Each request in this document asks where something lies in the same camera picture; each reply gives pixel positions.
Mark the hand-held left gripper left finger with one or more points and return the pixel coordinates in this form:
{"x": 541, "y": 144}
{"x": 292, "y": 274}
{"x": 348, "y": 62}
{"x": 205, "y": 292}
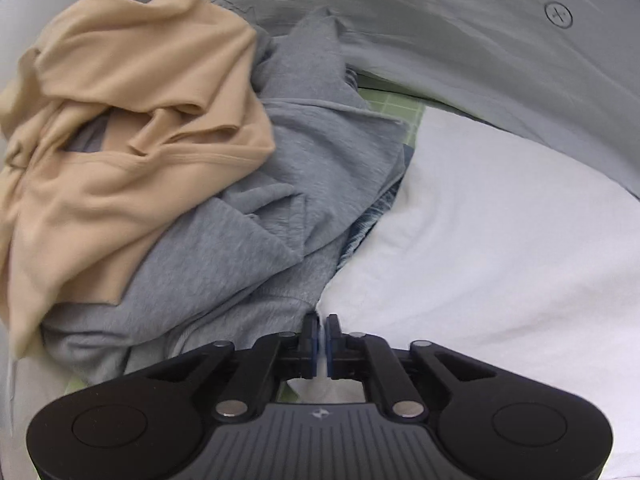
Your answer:
{"x": 314, "y": 356}

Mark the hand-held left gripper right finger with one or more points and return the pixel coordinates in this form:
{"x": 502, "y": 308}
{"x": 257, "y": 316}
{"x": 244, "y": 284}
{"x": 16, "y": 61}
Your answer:
{"x": 330, "y": 356}

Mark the white shirt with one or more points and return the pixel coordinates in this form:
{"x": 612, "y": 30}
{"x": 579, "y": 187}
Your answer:
{"x": 500, "y": 260}

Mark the grey garment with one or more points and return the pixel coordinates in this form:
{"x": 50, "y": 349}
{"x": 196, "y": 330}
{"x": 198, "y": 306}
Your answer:
{"x": 200, "y": 270}

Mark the blue denim garment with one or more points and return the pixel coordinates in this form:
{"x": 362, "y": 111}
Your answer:
{"x": 370, "y": 215}

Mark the green grid cutting mat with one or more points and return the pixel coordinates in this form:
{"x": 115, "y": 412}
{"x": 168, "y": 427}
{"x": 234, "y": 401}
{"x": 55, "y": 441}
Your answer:
{"x": 395, "y": 105}

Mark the beige garment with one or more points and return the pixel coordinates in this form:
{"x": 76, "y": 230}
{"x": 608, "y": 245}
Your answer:
{"x": 130, "y": 110}

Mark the carrot print quilt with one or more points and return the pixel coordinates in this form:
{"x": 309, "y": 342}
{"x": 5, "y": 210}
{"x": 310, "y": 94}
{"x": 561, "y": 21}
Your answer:
{"x": 450, "y": 35}

